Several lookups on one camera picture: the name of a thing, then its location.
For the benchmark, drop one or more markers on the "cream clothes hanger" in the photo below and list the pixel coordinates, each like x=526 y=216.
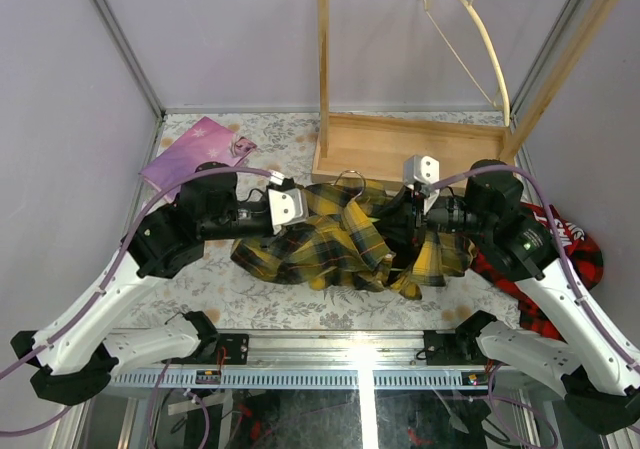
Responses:
x=464 y=33

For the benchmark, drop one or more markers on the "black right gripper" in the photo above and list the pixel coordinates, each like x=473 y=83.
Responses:
x=399 y=217

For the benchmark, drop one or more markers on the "green clothes hanger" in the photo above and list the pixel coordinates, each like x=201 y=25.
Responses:
x=376 y=201

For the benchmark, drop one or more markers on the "yellow plaid shirt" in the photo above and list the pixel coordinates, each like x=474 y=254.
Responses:
x=338 y=245

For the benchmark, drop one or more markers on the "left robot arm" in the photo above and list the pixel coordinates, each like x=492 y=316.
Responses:
x=78 y=354

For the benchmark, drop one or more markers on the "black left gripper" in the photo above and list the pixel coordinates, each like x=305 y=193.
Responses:
x=259 y=226

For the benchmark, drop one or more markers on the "aluminium mounting rail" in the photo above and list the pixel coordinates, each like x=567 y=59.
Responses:
x=288 y=359

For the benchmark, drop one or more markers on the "purple folded cloth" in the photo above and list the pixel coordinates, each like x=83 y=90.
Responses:
x=206 y=141

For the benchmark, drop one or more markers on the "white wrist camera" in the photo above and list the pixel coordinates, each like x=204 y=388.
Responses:
x=420 y=174
x=286 y=202

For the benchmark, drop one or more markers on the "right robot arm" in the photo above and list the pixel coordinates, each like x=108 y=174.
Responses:
x=530 y=254

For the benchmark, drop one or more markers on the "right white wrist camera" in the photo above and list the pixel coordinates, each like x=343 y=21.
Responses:
x=420 y=174

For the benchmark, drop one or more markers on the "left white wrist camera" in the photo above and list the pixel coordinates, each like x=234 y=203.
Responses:
x=286 y=202

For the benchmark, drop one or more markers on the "wooden clothes rack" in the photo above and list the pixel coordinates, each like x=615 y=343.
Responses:
x=377 y=146

